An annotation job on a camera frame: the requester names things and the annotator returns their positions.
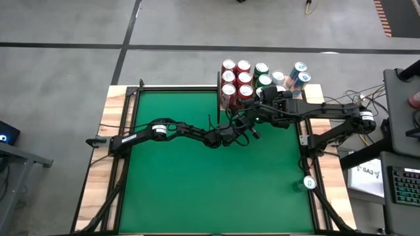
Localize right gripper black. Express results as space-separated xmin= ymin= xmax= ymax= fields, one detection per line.
xmin=243 ymin=85 xmax=298 ymax=129

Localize red Fanta can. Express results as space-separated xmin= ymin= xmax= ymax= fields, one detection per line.
xmin=236 ymin=59 xmax=252 ymax=73
xmin=236 ymin=71 xmax=253 ymax=87

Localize red Coca-Cola can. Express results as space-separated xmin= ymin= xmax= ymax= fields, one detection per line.
xmin=221 ymin=58 xmax=237 ymax=73

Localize grey side table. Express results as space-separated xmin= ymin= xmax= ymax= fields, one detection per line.
xmin=0 ymin=140 xmax=54 ymax=232

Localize black floor mat striped edge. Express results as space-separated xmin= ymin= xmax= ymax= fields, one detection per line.
xmin=373 ymin=0 xmax=420 ymax=39

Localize backlit keyboard coloured keys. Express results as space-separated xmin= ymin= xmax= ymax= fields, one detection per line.
xmin=388 ymin=166 xmax=420 ymax=207

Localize black monitor stand pole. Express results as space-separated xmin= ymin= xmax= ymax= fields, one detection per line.
xmin=398 ymin=60 xmax=420 ymax=82

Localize tangled floor cable bundle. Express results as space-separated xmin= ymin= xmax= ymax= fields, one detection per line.
xmin=323 ymin=83 xmax=387 ymax=148

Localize green table mat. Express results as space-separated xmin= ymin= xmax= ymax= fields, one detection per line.
xmin=118 ymin=90 xmax=315 ymax=234

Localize wooden shelf black metal frame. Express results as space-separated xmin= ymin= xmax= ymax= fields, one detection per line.
xmin=216 ymin=71 xmax=308 ymax=125

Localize dark device blue light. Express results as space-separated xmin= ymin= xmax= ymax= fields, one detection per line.
xmin=0 ymin=120 xmax=22 ymax=147

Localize white SA3 labelled box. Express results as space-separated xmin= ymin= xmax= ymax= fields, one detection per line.
xmin=346 ymin=158 xmax=385 ymax=199

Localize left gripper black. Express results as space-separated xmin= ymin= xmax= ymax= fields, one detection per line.
xmin=224 ymin=111 xmax=262 ymax=148

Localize grey desk with red item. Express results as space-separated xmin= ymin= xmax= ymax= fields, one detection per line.
xmin=383 ymin=68 xmax=420 ymax=159

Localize grey desk with backlit keyboard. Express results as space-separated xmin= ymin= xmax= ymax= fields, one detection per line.
xmin=379 ymin=151 xmax=420 ymax=236

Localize yellow floor cable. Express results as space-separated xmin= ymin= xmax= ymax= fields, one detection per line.
xmin=304 ymin=0 xmax=322 ymax=16

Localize black metal rig frame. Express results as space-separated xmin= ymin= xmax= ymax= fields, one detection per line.
xmin=70 ymin=77 xmax=358 ymax=236

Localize small red desk item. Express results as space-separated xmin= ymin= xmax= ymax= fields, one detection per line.
xmin=408 ymin=91 xmax=420 ymax=109

